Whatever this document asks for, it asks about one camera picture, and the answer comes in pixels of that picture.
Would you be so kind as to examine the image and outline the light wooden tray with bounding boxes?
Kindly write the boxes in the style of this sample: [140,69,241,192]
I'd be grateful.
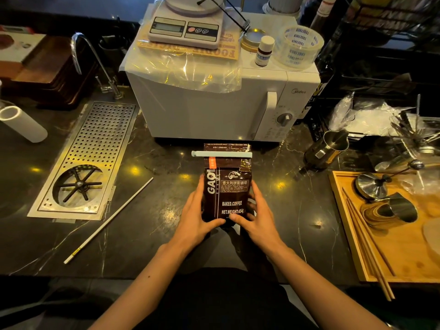
[328,170,440,283]

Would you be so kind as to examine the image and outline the perforated steel drain tray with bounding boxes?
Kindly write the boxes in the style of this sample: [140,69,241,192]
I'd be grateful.
[27,101,140,221]

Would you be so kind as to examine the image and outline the long thin white stick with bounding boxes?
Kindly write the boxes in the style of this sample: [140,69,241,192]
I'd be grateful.
[63,177,154,265]

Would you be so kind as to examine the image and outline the black marble countertop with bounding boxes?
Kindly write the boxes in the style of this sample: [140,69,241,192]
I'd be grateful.
[0,85,440,286]

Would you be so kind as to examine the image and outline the wooden chopstick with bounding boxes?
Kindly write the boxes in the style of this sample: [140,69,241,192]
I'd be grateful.
[345,198,396,302]

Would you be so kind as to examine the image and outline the chrome curved faucet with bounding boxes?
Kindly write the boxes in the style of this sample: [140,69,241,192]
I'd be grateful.
[70,32,124,101]

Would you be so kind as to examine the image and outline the light blue sealing clip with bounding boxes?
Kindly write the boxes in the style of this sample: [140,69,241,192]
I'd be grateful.
[191,150,253,159]

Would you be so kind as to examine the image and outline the gold round tin lid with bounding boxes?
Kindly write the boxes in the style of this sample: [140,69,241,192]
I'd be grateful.
[240,27,268,54]

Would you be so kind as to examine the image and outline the small steel measuring cup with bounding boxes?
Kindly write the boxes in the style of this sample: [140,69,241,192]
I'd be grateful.
[378,192,419,224]

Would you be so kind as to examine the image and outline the white ribbed cup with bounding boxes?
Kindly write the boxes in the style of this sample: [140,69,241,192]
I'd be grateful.
[263,0,305,15]

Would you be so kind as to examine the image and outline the clear utensil container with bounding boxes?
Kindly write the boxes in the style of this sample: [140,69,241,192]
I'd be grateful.
[390,113,440,159]

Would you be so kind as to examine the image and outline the long steel bar spoon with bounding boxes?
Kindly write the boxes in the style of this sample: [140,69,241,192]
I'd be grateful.
[381,159,425,182]

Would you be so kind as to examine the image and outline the person's left forearm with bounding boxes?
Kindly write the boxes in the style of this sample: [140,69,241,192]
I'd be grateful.
[88,240,204,330]

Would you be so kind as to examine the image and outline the beige round paper disc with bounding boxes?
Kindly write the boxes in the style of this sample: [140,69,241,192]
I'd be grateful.
[422,216,440,258]

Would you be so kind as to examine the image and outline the black thin-framed eyeglasses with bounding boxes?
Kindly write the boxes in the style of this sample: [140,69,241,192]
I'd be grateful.
[196,0,251,33]

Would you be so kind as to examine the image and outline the small white-capped bottle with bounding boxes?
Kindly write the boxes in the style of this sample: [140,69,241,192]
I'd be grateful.
[254,35,275,67]

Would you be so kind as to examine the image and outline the stack of brown coasters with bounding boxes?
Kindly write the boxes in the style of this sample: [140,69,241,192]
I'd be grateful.
[361,202,392,228]

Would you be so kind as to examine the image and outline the person's right hand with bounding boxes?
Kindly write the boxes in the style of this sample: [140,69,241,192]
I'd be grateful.
[229,180,286,255]

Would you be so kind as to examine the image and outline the white digital kitchen scale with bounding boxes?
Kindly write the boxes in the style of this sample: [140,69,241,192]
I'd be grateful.
[148,0,225,50]

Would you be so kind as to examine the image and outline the white paper roll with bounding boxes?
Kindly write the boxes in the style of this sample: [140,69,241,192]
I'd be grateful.
[0,105,49,144]

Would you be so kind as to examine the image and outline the white printed flat box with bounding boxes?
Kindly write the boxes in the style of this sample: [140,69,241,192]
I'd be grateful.
[0,30,46,79]

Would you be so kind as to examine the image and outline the red flat box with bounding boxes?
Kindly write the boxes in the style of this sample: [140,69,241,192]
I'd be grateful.
[0,25,35,35]

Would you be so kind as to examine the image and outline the clear plastic sheet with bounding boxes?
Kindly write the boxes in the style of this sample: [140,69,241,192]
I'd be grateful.
[119,0,243,94]

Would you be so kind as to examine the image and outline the person's right forearm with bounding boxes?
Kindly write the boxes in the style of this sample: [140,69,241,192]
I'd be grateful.
[266,242,391,330]

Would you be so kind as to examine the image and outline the dark bottle with white cap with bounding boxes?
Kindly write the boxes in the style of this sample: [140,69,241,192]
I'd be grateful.
[309,0,339,30]

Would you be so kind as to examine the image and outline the black wire rack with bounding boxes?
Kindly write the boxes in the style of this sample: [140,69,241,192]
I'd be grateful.
[306,0,440,134]

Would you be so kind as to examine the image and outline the stack of dark wooden trays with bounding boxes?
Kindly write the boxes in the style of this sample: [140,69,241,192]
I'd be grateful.
[0,34,99,110]

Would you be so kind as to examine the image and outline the dark brown coffee bag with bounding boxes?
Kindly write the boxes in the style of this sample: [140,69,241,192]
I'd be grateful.
[201,143,253,222]

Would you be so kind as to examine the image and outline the crumpled white plastic bag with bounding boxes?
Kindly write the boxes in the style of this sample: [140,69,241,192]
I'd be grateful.
[328,92,417,137]

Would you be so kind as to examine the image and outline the yellow printed paper card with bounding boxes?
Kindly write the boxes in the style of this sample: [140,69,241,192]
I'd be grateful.
[137,29,240,61]

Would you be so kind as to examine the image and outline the clear printed tape roll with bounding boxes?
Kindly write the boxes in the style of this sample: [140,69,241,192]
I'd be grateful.
[273,25,325,71]

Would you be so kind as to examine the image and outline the person's left hand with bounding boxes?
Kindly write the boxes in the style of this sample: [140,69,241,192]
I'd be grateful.
[170,174,227,253]

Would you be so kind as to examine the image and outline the white microwave oven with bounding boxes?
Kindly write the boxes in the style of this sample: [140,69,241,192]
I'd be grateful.
[119,1,322,143]

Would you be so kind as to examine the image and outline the clear plastic bag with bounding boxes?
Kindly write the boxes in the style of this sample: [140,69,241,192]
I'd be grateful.
[400,166,440,205]

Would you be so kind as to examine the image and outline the black cup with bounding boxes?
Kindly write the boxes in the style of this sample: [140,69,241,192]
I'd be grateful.
[99,34,130,66]

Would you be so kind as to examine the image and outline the flat steel scoop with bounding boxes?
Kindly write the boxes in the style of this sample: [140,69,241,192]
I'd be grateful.
[374,154,440,173]

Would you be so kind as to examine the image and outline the steel milk pitcher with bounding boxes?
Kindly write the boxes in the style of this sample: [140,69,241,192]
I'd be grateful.
[298,129,350,176]

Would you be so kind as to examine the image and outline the bunch of steel bar tools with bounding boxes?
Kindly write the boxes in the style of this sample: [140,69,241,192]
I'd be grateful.
[390,94,440,148]

